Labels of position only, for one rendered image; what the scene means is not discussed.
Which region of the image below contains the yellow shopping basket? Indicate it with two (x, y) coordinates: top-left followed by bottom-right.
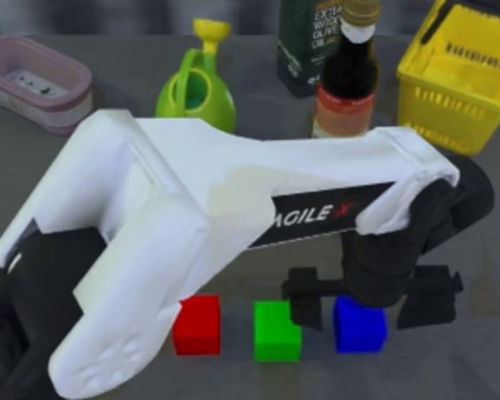
(395, 0), (500, 157)

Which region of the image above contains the dark glass sauce bottle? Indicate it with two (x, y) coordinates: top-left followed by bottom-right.
(310, 0), (380, 140)

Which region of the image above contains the green watering can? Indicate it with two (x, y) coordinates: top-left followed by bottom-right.
(155, 17), (238, 134)

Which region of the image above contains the pink rectangular container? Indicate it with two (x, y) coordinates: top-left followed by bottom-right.
(0, 34), (94, 137)

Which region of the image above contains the green cube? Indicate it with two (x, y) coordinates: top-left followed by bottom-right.
(252, 299), (303, 363)

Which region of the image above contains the blue cube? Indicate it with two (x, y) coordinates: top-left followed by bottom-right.
(332, 295), (388, 354)

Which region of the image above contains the dark green olive oil tin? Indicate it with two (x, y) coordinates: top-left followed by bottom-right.
(276, 0), (347, 99)

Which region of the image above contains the red cube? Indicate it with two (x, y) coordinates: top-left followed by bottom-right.
(172, 294), (222, 356)

